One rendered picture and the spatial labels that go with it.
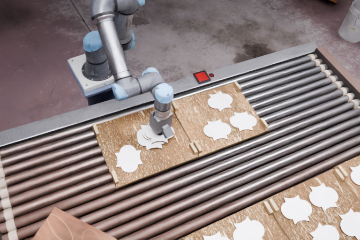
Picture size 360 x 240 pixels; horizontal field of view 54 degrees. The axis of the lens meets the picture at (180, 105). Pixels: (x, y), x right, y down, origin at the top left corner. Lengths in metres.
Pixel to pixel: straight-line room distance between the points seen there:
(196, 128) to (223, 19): 2.35
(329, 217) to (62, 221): 1.13
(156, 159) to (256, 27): 2.62
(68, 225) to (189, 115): 0.79
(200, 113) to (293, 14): 2.73
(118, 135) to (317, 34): 2.98
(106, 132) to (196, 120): 0.46
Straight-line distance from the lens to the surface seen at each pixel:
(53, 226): 1.47
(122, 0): 1.56
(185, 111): 1.85
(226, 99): 1.93
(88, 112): 1.86
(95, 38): 1.91
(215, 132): 1.79
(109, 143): 1.72
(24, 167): 1.75
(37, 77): 3.32
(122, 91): 1.49
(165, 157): 1.69
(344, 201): 1.85
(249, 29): 3.96
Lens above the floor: 2.40
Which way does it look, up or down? 52 degrees down
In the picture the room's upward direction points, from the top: 11 degrees clockwise
